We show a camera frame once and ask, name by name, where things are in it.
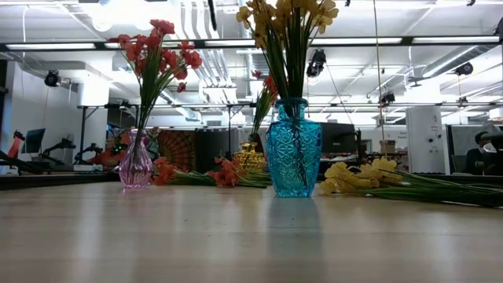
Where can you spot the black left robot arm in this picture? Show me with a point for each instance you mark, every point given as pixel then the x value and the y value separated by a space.
pixel 21 164

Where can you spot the black distant robot arm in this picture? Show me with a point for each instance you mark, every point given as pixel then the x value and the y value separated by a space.
pixel 91 149
pixel 59 146

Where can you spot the amber glass vase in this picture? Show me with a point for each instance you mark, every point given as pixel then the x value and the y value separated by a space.
pixel 248 159

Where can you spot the blue patterned glass vase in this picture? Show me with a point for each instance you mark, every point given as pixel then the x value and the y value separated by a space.
pixel 292 157

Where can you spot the pink ribbed glass vase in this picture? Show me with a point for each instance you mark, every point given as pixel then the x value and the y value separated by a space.
pixel 135 171

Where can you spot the black backdrop stand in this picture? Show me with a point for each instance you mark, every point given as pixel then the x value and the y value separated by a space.
pixel 204 105

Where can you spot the wide black monitor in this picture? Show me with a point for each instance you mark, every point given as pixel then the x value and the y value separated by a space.
pixel 338 137

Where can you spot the white ceiling pipes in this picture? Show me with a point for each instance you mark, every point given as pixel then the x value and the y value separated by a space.
pixel 226 59

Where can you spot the black ceiling spotlight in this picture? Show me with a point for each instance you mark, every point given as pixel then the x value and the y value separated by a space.
pixel 463 68
pixel 52 78
pixel 316 63
pixel 387 98

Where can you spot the brown cardboard box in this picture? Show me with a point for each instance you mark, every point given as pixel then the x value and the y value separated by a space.
pixel 391 148

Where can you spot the black linear light fixture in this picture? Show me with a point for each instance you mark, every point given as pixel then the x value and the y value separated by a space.
pixel 353 41

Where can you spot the person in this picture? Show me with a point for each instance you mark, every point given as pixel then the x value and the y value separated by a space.
pixel 475 157
pixel 104 157

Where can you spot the white ceiling box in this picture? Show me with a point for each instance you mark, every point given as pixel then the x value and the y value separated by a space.
pixel 94 97

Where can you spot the white column with devices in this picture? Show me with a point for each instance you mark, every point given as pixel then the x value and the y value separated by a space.
pixel 426 129

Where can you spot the black ceiling track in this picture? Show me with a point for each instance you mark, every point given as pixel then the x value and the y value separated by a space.
pixel 432 104

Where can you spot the grey partition panel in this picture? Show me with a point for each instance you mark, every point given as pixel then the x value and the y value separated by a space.
pixel 457 149

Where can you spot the small black monitor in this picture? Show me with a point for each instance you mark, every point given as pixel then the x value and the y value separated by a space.
pixel 34 139

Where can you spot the red tag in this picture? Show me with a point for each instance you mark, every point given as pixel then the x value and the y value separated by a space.
pixel 15 147

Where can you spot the black office chair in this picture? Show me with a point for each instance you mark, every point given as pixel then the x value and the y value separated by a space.
pixel 499 161

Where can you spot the grey spiral duct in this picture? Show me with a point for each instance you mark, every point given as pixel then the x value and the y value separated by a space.
pixel 452 59

